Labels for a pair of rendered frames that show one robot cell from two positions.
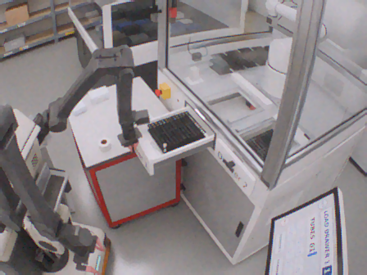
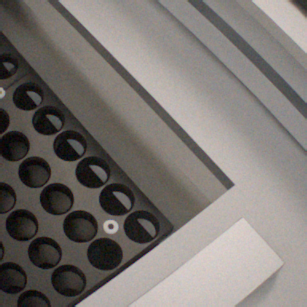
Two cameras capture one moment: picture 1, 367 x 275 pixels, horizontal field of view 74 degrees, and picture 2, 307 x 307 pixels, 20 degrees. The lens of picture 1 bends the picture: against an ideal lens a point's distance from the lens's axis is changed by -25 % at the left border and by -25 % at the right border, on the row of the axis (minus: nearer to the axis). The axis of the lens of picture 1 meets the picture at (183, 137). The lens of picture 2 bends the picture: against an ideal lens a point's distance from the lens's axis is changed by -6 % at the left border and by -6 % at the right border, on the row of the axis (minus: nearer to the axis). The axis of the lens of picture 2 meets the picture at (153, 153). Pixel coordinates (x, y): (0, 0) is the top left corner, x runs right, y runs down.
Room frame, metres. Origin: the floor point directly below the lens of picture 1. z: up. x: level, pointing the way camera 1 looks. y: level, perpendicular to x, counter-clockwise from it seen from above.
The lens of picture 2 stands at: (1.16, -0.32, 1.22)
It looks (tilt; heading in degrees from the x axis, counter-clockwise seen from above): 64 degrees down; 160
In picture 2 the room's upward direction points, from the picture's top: 11 degrees clockwise
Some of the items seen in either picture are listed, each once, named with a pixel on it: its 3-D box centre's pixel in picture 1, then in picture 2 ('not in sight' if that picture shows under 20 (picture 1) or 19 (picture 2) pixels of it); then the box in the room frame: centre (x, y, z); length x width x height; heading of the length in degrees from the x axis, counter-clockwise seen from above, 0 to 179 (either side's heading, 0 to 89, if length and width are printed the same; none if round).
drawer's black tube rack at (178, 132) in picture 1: (176, 132); not in sight; (1.13, 0.04, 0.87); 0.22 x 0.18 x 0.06; 121
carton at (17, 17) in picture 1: (17, 13); not in sight; (4.11, 2.83, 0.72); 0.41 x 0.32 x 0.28; 116
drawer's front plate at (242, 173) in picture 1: (234, 166); not in sight; (0.93, -0.23, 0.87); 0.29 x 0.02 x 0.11; 31
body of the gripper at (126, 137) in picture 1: (129, 132); not in sight; (0.98, 0.23, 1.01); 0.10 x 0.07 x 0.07; 120
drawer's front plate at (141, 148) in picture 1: (138, 146); not in sight; (1.03, 0.21, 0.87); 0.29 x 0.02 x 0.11; 31
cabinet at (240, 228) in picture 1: (258, 160); not in sight; (1.40, -0.51, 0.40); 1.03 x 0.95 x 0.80; 31
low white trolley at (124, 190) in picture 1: (121, 159); not in sight; (1.39, 0.40, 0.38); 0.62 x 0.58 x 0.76; 31
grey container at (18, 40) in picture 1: (15, 41); not in sight; (4.04, 2.96, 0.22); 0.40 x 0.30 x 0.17; 116
